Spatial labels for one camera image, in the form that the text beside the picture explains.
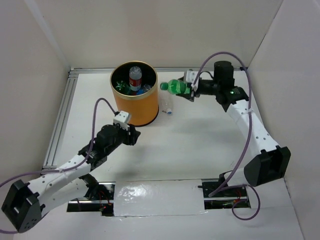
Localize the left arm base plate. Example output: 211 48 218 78
66 182 116 217

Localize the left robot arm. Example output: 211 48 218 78
1 123 141 234

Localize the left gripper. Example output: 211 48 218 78
105 122 142 155

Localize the silver tape sheet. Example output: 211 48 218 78
113 179 206 217

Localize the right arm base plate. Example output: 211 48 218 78
198 179 251 210

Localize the orange cylindrical bin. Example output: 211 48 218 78
110 61 159 127

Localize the green bottle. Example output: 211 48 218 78
115 80 131 95
160 79 191 95

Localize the green bottle front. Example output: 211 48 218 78
115 80 131 95

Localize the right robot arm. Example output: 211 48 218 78
181 61 291 196

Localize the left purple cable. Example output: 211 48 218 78
0 97 119 234

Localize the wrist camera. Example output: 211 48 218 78
183 69 199 92
113 110 131 131

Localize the red label water bottle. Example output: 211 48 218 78
129 66 142 92

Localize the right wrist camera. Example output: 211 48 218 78
183 69 199 92

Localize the blue label water bottle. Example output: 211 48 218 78
136 88 146 96

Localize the clear bottle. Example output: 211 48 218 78
142 84 153 93
159 90 173 116

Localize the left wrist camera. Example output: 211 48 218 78
113 110 131 131

